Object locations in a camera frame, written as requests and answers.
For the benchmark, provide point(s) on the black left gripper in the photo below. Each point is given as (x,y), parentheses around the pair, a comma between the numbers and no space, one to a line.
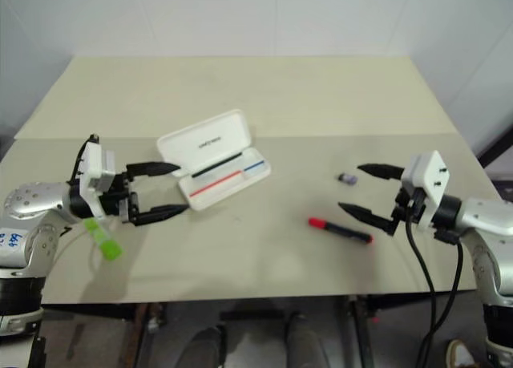
(116,201)

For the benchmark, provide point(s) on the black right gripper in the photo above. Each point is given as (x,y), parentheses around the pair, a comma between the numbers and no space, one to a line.
(409,203)

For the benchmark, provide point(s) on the small dark purple eraser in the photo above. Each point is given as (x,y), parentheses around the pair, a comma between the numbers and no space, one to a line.
(346,178)

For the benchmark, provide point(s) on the red and black marker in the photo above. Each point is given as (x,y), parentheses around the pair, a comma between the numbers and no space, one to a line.
(344,229)

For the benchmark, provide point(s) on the white hard pencil case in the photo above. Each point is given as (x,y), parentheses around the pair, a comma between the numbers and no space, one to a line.
(208,143)

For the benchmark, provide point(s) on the green highlighter pen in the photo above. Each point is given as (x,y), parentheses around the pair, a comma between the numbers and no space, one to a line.
(105,241)

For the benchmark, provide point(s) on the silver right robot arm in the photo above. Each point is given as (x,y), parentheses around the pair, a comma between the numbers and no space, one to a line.
(481,219)

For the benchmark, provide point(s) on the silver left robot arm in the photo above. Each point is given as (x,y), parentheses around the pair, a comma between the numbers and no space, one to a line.
(32,201)

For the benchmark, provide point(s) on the dark metal table leg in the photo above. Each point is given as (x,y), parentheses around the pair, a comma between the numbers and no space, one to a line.
(362,328)

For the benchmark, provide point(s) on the rusty metal table leg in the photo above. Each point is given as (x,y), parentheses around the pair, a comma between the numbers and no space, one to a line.
(150,328)

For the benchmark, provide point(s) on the white handwritten label sticker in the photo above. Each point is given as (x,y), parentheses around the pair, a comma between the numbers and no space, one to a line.
(12,245)

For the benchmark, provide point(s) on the dark grey rounded shape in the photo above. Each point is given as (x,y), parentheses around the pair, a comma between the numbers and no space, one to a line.
(304,342)
(206,348)

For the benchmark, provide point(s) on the white shoe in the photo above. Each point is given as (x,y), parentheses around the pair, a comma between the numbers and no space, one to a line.
(461,354)

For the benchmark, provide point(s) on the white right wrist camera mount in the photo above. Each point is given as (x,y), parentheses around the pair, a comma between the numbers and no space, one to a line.
(433,175)

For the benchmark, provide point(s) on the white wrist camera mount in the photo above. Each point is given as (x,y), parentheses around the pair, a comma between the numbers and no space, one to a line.
(93,159)
(433,175)

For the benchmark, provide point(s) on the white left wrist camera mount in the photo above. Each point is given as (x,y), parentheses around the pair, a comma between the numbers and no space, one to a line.
(93,159)

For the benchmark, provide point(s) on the black metal frame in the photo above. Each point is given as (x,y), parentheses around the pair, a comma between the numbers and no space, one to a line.
(499,151)

